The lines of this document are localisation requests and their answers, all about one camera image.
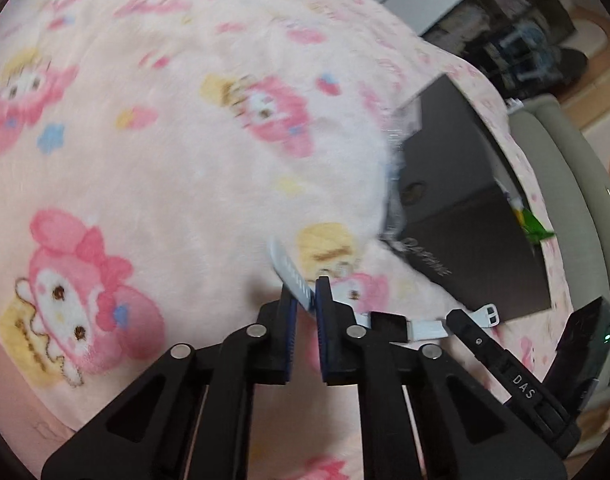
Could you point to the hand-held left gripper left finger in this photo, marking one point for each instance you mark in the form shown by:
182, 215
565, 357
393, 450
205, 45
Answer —
287, 340

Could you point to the white charger plug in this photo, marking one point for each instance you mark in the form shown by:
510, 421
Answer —
515, 105

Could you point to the glass display cabinet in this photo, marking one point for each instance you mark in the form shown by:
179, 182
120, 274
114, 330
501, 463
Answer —
485, 25

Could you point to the pink cartoon printed blanket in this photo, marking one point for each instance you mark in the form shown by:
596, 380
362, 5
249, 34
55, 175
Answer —
135, 160

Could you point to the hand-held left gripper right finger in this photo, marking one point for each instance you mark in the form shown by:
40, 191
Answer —
322, 340

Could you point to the dark grey cardboard box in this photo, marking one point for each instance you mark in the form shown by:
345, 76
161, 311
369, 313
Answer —
460, 160

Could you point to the green snack packet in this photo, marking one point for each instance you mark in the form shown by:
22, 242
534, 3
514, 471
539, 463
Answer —
535, 227

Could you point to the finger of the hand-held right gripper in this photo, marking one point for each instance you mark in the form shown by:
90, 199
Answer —
475, 342

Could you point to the yellow snack packet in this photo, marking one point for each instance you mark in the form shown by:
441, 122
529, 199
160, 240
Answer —
519, 215

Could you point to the blue plush toys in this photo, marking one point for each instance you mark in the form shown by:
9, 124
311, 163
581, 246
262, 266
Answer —
525, 55

